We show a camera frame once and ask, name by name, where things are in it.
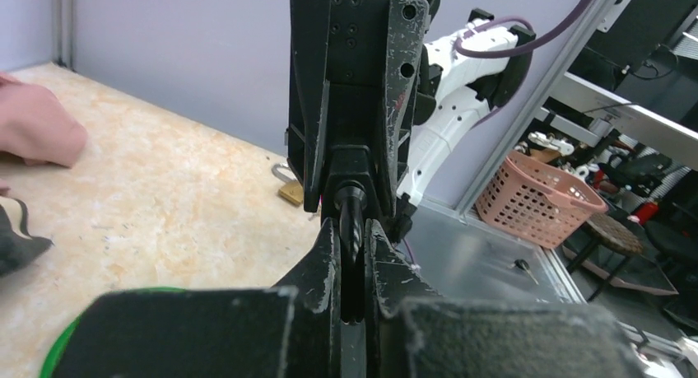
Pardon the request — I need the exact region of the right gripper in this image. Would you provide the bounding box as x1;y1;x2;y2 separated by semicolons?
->
286;0;430;219

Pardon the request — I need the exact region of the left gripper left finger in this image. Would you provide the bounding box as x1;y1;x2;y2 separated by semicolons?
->
53;219;341;377

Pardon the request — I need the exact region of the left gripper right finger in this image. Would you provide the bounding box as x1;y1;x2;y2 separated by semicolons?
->
364;219;643;377

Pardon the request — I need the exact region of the large brass padlock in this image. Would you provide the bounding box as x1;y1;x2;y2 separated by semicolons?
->
271;163;304;207

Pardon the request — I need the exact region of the green cable lock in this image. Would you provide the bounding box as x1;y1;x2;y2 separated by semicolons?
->
39;286;184;378

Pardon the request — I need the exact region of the pink cloth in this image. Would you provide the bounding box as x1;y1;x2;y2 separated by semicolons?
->
1;72;88;168

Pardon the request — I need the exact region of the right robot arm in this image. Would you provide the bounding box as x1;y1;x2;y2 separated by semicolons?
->
286;0;535;240

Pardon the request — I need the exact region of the black padlock key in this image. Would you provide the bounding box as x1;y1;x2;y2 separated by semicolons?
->
514;259;539;285

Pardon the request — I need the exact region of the pink plastic basket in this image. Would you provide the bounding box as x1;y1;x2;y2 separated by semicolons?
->
475;151;607;250

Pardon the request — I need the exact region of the black floral pillow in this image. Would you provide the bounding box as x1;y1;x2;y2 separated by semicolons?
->
1;196;54;278

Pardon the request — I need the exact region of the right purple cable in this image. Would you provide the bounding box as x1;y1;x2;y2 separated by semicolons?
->
452;0;603;131

